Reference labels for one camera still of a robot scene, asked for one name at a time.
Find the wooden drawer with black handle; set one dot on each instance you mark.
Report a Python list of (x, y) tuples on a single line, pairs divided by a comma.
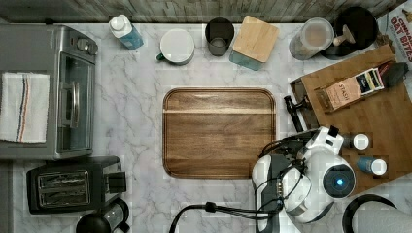
[(301, 112)]

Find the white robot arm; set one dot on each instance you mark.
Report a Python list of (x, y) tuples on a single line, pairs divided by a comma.
[(299, 178)]

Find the wooden drawer cabinet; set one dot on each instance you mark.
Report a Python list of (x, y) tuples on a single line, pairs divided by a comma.
[(385, 117)]

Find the wooden cutting board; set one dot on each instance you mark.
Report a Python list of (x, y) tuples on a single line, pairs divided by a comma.
[(216, 133)]

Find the green mug with white lid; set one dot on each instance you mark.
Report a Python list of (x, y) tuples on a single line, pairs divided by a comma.
[(176, 47)]

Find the dark grey cup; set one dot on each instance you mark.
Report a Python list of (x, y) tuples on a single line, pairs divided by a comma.
[(219, 33)]

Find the teal canister with wooden lid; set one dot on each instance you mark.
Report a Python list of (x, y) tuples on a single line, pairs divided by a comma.
[(254, 43)]

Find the blue white-capped bottle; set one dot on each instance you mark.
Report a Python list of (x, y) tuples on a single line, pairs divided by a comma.
[(125, 32)]

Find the tea bag box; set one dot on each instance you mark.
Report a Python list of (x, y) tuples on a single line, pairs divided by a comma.
[(340, 94)]

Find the black two-slot toaster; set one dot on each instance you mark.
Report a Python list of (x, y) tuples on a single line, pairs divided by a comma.
[(75, 185)]

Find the silver toaster oven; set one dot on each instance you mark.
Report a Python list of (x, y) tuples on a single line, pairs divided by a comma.
[(69, 58)]

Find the grey spice canister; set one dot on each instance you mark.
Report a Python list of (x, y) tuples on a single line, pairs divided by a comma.
[(357, 141)]

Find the blue spice canister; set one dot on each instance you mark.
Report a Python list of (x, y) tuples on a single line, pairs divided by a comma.
[(372, 165)]

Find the white folded towel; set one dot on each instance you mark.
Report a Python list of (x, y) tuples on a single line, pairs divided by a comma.
[(24, 107)]

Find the white paper towel roll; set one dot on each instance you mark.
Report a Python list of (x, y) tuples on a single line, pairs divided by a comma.
[(381, 221)]

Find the cereal box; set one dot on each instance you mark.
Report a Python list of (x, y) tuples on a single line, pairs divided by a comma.
[(397, 25)]

